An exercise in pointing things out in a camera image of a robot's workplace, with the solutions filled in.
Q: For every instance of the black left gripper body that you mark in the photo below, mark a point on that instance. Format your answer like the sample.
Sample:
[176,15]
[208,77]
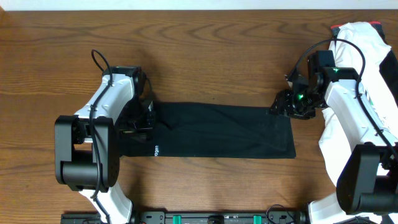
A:
[143,116]

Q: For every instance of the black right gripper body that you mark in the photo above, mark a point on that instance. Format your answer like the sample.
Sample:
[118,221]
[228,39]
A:
[301,104]

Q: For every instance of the black t-shirt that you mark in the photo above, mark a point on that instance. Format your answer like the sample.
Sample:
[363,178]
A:
[206,130]

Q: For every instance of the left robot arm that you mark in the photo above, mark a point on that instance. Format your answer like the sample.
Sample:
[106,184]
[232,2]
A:
[87,144]

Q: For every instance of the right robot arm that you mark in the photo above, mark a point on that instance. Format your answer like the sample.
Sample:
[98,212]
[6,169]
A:
[368,181]

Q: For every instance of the white clothes pile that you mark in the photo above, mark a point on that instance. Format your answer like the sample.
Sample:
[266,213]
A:
[334,144]

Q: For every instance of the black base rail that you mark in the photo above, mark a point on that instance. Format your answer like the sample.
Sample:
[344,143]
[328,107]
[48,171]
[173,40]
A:
[275,215]

